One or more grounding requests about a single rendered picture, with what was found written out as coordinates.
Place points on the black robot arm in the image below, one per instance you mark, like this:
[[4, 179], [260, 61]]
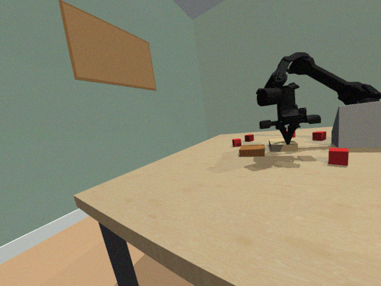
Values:
[[275, 93]]

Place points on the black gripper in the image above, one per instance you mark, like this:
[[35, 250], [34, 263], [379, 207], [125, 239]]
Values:
[[311, 119]]

